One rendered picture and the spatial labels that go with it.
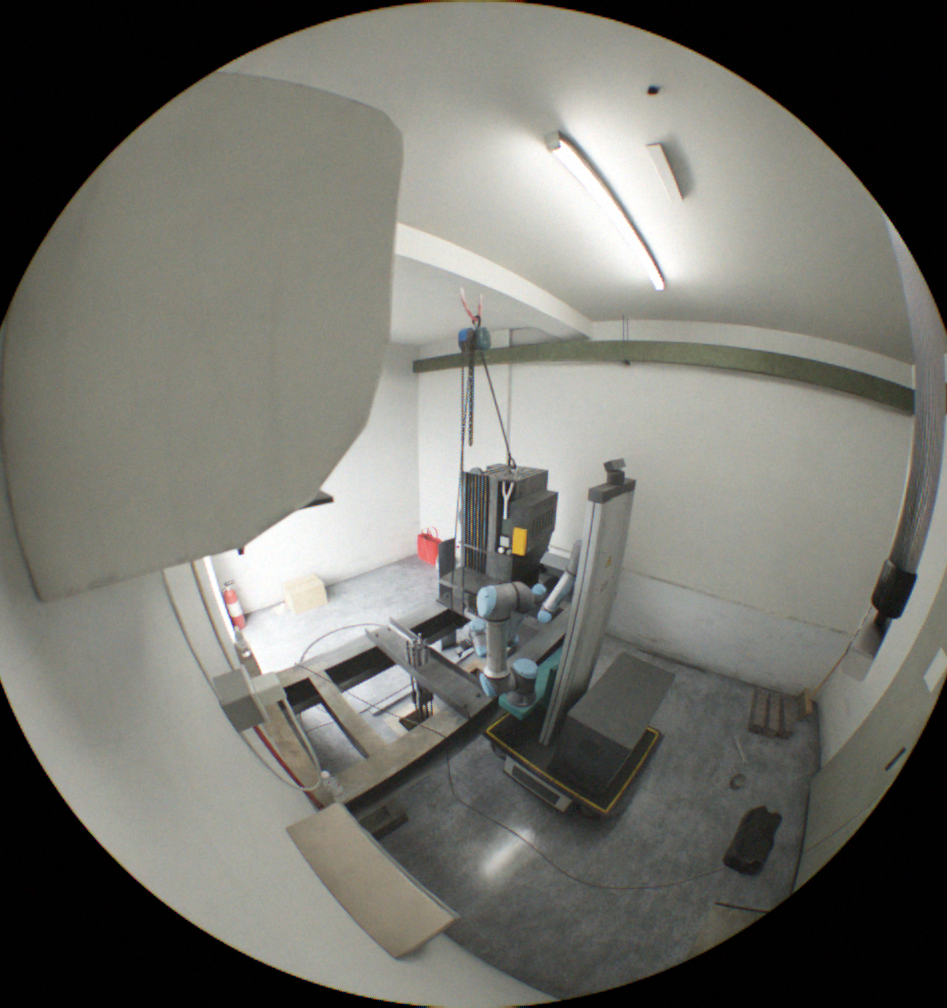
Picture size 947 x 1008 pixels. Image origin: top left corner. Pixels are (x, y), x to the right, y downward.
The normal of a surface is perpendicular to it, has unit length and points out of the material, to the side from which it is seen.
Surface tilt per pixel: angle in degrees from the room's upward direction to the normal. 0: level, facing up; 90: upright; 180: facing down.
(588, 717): 0
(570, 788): 0
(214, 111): 90
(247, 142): 90
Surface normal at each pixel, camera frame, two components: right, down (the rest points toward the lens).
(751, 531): -0.68, 0.20
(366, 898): 0.02, -0.96
